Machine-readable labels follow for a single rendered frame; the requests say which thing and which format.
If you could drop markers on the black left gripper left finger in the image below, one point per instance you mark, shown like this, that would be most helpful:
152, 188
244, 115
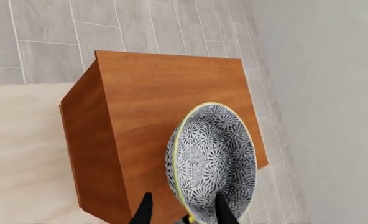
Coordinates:
145, 213

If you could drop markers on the wooden cabinet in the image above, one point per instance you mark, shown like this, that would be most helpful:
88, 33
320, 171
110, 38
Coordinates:
171, 98

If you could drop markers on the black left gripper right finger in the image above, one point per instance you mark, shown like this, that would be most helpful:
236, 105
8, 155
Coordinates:
223, 212

